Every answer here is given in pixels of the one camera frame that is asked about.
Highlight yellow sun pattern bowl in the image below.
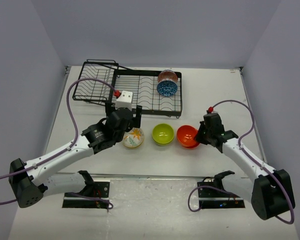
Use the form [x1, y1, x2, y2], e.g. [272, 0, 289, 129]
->
[123, 144, 143, 149]

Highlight blue patterned bowl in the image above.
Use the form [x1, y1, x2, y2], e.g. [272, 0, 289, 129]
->
[156, 80, 178, 97]

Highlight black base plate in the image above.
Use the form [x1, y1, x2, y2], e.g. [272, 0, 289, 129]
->
[62, 180, 113, 210]
[197, 187, 245, 209]

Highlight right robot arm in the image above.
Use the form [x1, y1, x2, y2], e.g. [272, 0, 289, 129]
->
[195, 113, 296, 220]

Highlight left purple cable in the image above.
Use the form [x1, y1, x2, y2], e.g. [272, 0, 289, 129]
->
[0, 77, 121, 211]

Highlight brown red patterned bowl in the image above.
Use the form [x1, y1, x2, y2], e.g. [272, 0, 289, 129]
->
[157, 69, 178, 83]

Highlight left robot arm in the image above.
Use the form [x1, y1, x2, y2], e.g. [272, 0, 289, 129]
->
[8, 105, 142, 208]

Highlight black wire dish rack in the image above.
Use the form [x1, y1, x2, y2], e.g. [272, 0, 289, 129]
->
[72, 59, 183, 118]

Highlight white floral pattern bowl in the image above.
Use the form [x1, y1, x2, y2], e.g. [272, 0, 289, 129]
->
[122, 127, 145, 146]

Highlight orange bowl front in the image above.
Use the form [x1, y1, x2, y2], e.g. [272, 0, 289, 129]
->
[178, 141, 200, 149]

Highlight orange bowl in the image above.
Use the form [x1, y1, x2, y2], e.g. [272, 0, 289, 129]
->
[178, 141, 200, 149]
[176, 125, 198, 143]

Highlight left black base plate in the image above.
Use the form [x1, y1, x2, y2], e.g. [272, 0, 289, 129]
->
[62, 180, 113, 210]

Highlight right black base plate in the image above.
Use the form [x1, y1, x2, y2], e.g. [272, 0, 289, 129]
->
[197, 187, 245, 209]

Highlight lime green bowl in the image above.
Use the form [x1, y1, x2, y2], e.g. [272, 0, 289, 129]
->
[152, 123, 175, 141]
[153, 138, 174, 146]

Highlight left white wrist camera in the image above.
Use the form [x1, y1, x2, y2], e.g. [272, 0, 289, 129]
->
[115, 90, 133, 111]

